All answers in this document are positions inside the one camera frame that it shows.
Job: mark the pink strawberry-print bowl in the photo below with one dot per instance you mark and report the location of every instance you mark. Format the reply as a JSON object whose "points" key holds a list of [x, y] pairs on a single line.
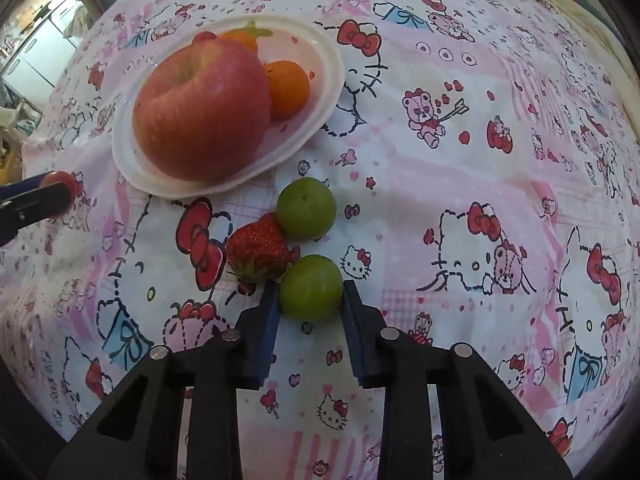
{"points": [[310, 45]]}

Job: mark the red apple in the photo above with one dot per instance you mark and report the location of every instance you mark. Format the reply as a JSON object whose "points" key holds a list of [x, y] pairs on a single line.
{"points": [[200, 110]]}

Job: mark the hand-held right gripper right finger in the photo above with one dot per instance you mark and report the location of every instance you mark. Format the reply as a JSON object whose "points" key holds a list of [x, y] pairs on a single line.
{"points": [[362, 340]]}

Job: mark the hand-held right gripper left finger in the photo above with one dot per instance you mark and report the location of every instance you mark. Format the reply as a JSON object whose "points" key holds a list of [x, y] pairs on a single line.
{"points": [[262, 340]]}

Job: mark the cream floral blanket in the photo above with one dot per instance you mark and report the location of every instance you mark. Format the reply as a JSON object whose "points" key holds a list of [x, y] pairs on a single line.
{"points": [[575, 5]]}

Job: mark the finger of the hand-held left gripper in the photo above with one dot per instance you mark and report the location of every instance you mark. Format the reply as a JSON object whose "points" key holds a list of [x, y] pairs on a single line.
{"points": [[35, 207], [22, 183]]}

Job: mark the large strawberry with leaves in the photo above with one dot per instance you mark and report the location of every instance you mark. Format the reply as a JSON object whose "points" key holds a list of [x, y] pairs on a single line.
{"points": [[257, 250]]}

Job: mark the pink cartoon-cat printed blanket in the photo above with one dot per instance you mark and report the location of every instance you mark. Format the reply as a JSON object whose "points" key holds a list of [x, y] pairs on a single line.
{"points": [[450, 170]]}

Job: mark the white kitchen cabinet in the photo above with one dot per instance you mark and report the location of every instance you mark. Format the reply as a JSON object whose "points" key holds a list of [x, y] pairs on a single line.
{"points": [[40, 45]]}

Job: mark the green plum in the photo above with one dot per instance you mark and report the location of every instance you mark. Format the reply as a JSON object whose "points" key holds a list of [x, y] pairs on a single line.
{"points": [[306, 207]]}

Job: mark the green grape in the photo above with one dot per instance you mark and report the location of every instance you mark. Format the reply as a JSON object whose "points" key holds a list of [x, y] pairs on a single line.
{"points": [[311, 287]]}

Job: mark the small mandarin orange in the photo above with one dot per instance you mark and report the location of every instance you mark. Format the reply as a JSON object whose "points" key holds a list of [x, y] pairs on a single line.
{"points": [[241, 41]]}

